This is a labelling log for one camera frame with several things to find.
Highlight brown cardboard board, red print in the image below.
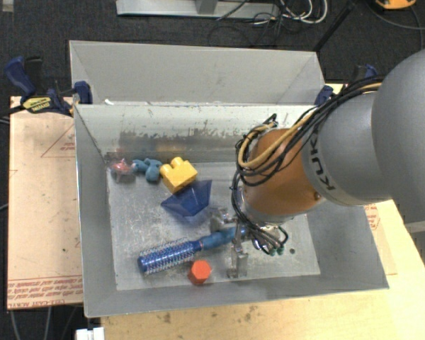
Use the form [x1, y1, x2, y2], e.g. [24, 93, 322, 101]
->
[6, 96, 400, 311]

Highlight pink toy animal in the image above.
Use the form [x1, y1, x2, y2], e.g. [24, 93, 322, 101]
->
[109, 157, 137, 184]

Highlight orange hexagonal block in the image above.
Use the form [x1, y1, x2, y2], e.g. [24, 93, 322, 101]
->
[187, 259, 213, 286]

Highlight blue round hairbrush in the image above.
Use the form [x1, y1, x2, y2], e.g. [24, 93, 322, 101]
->
[137, 226, 240, 276]

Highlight grey metal bin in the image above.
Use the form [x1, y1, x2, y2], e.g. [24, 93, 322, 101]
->
[69, 40, 390, 319]

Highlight yellow toy building brick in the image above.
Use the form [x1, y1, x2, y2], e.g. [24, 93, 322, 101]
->
[159, 156, 199, 195]

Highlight clear blue pyramid shape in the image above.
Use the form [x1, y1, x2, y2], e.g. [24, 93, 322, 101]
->
[160, 179, 213, 223]

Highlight teal toy animal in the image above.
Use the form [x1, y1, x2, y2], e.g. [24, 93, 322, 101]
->
[132, 157, 163, 185]

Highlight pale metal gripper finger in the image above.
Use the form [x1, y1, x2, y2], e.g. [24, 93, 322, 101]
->
[226, 245, 250, 279]
[210, 207, 239, 233]

